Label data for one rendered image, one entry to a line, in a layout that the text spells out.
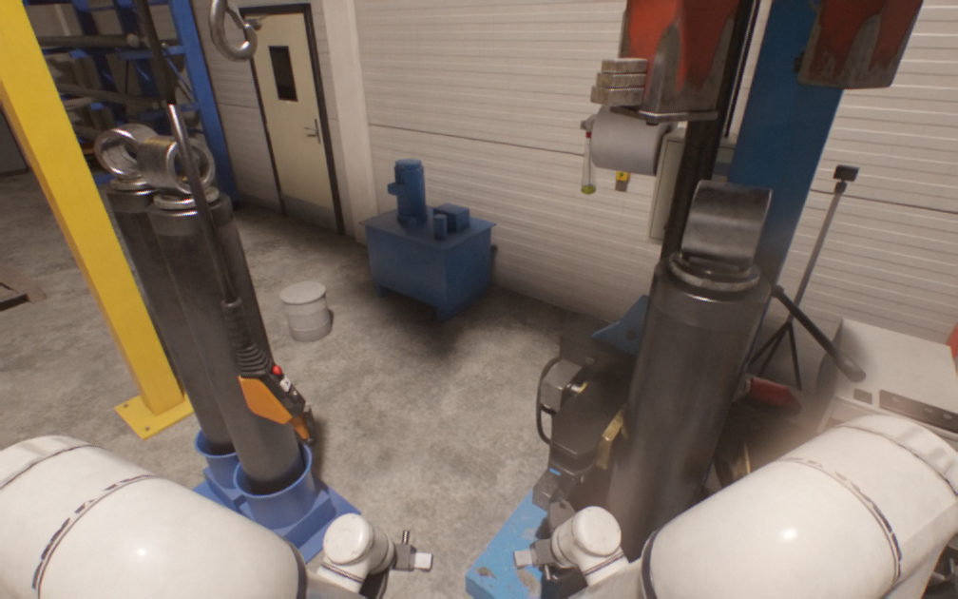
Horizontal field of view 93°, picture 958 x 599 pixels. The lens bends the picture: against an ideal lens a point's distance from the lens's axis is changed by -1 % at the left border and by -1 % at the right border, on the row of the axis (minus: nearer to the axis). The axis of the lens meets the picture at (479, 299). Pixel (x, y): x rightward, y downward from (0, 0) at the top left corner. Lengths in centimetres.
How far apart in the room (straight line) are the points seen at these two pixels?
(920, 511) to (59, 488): 68
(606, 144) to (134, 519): 172
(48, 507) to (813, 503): 59
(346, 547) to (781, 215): 122
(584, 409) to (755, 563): 93
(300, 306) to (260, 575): 295
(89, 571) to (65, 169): 237
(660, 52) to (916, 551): 60
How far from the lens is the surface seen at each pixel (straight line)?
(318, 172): 526
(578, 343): 144
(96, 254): 282
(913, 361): 157
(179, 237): 153
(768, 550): 44
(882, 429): 58
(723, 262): 97
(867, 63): 104
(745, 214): 92
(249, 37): 113
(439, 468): 248
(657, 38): 75
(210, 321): 164
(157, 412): 324
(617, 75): 73
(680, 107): 77
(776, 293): 131
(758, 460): 135
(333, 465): 259
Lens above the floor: 189
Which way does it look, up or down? 30 degrees down
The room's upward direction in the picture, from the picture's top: straight up
